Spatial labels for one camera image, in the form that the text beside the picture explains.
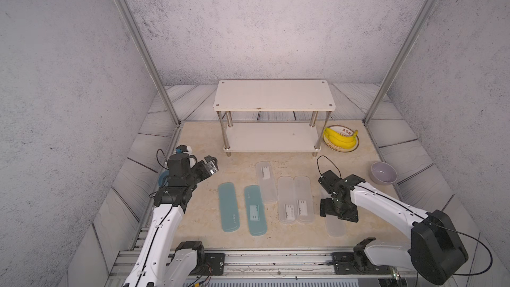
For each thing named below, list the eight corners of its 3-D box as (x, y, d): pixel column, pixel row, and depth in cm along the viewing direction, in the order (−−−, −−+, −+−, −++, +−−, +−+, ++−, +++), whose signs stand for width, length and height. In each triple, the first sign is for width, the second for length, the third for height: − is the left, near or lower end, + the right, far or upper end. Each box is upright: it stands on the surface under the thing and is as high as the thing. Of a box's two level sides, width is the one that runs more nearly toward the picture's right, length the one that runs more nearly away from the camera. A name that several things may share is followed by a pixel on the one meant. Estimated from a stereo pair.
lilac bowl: (372, 186, 94) (377, 181, 90) (364, 167, 101) (368, 161, 97) (396, 186, 94) (402, 181, 90) (387, 167, 101) (392, 161, 97)
